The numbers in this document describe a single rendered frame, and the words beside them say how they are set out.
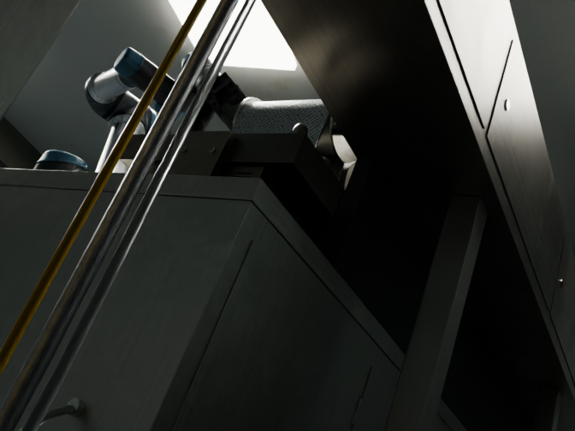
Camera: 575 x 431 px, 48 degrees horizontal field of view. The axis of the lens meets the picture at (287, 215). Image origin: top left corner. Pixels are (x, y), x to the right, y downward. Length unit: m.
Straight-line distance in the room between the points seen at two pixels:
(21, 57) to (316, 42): 0.66
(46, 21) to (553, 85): 3.14
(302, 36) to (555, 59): 2.39
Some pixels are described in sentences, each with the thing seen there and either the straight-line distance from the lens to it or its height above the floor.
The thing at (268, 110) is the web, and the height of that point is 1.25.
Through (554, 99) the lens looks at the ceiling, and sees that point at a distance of 3.56.
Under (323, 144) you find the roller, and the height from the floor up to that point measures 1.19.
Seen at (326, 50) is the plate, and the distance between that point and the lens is 1.06.
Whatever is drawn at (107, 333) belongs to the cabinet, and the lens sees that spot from 0.96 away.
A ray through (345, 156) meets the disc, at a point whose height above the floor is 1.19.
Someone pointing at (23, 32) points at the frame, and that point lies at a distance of 0.47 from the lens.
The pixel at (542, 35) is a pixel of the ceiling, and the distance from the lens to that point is 3.25.
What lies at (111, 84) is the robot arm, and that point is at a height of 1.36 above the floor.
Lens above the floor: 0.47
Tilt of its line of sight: 25 degrees up
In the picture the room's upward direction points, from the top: 22 degrees clockwise
